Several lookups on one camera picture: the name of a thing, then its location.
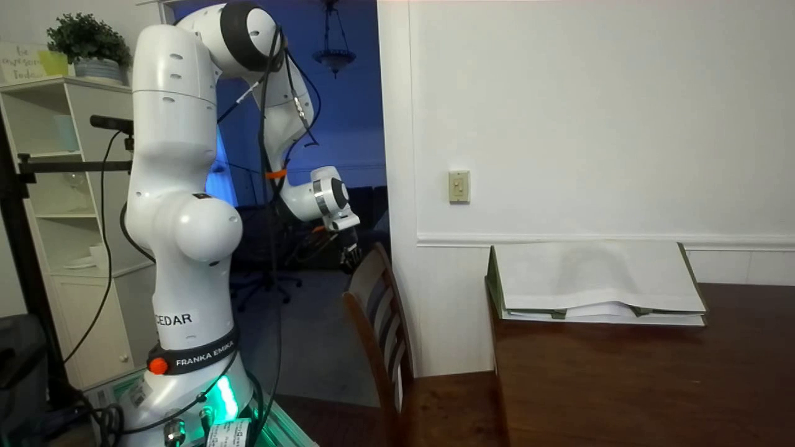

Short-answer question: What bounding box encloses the black camera stand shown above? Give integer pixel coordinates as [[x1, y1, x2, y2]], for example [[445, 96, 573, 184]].
[[0, 112, 137, 408]]

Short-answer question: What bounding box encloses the black cable from stand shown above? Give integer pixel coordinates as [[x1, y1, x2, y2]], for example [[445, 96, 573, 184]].
[[61, 128, 120, 367]]

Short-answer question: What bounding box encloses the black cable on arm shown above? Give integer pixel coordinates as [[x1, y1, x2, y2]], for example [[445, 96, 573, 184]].
[[216, 22, 323, 250]]

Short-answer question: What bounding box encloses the dark wooden dining chair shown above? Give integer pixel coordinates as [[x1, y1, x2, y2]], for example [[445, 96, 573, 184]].
[[342, 240, 503, 447]]

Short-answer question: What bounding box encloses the dark sofa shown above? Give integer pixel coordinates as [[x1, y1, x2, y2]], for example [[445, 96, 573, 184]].
[[272, 184, 394, 274]]

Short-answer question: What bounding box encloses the black office chair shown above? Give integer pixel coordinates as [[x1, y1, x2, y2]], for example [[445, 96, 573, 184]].
[[230, 203, 306, 310]]

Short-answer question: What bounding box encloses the green potted plant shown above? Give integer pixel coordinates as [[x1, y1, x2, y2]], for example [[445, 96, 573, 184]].
[[45, 9, 134, 85]]

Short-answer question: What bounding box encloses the black bag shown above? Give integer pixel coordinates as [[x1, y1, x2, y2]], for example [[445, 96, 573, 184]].
[[0, 313, 55, 441]]

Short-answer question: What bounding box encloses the white shelf unit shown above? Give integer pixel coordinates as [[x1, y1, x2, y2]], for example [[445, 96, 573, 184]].
[[0, 75, 160, 392]]

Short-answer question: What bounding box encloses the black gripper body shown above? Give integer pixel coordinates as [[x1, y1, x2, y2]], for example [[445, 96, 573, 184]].
[[333, 227, 369, 274]]

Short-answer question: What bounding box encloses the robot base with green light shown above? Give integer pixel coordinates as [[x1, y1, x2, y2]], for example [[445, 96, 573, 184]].
[[83, 363, 318, 447]]

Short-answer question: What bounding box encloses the hanging ceiling lamp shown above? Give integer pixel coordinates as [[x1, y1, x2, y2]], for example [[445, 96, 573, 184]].
[[312, 0, 361, 79]]

